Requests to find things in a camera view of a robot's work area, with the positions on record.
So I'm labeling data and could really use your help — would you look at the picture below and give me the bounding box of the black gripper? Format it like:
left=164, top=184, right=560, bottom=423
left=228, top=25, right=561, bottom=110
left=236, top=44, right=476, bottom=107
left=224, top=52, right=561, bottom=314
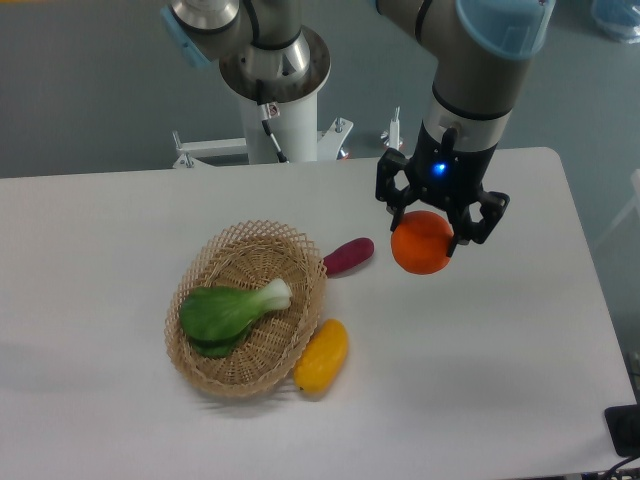
left=375, top=119, right=512, bottom=259

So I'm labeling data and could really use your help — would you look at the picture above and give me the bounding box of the orange fruit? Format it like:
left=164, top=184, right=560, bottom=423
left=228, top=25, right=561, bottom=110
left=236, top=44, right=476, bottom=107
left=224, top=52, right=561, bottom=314
left=390, top=211, right=453, bottom=275

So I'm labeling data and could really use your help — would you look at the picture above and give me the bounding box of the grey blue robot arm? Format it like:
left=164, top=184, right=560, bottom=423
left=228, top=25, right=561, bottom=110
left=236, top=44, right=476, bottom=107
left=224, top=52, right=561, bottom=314
left=161, top=1, right=554, bottom=247

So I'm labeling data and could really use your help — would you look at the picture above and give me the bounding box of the woven wicker basket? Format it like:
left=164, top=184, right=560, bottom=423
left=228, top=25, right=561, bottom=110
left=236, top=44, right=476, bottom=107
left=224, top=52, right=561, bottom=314
left=165, top=220, right=326, bottom=398

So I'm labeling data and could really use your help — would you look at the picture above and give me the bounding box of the purple sweet potato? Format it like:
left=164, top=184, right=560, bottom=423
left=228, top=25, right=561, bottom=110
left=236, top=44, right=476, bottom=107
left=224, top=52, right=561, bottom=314
left=323, top=237, right=375, bottom=277

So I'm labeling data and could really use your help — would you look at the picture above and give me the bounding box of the yellow corn cob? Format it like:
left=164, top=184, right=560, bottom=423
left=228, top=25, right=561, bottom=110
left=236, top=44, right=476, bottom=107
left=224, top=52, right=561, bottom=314
left=293, top=319, right=349, bottom=395

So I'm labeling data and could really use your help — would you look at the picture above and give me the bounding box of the green bok choy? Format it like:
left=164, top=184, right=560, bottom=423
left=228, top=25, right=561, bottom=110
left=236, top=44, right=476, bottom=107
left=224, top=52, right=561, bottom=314
left=179, top=278, right=293, bottom=358

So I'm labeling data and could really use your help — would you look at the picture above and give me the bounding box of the blue plastic bag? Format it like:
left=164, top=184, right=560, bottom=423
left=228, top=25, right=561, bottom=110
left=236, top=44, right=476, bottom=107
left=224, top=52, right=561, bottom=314
left=590, top=0, right=639, bottom=44

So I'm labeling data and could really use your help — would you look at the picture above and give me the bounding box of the black device at table edge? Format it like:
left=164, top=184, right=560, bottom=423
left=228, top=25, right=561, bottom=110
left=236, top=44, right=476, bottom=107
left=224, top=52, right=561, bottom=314
left=604, top=404, right=640, bottom=457

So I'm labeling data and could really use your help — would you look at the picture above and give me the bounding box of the white bracket with clamp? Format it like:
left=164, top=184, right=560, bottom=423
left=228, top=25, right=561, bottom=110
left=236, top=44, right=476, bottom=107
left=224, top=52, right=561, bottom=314
left=380, top=106, right=404, bottom=150

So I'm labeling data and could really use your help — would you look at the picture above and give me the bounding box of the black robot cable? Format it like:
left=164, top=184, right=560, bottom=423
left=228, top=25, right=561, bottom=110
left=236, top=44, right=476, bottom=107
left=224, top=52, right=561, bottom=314
left=255, top=79, right=290, bottom=164

